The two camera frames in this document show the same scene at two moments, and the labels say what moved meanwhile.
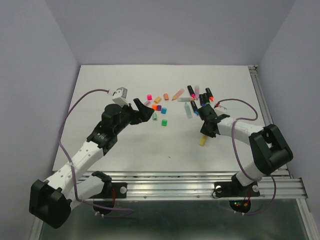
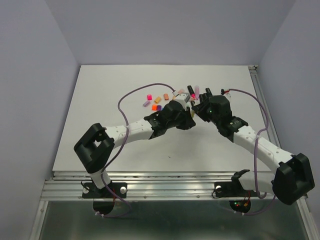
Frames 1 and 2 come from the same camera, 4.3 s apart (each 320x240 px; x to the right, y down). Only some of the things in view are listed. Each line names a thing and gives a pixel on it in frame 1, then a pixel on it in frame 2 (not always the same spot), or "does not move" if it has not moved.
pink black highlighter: [191, 91] does not move
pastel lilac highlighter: [197, 92] does not move
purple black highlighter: [202, 99] does not move
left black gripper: [144, 113] → [188, 122]
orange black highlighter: [209, 94] does not move
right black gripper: [203, 130] → [200, 107]
